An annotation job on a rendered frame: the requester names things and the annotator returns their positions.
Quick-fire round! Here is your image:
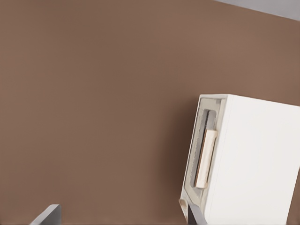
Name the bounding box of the white oven door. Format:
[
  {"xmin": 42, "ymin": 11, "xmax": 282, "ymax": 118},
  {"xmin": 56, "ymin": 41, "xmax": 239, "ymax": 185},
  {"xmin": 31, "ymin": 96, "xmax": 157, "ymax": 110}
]
[{"xmin": 180, "ymin": 94, "xmax": 228, "ymax": 225}]

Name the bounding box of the white oven body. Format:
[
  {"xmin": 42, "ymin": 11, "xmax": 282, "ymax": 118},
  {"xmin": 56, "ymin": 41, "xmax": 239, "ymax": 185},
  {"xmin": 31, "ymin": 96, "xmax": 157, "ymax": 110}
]
[{"xmin": 203, "ymin": 94, "xmax": 300, "ymax": 225}]

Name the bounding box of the pale oven door handle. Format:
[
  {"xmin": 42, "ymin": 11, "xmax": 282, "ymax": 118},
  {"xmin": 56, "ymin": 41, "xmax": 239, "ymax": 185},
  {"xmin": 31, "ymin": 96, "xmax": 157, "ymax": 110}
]
[{"xmin": 194, "ymin": 129, "xmax": 219, "ymax": 189}]

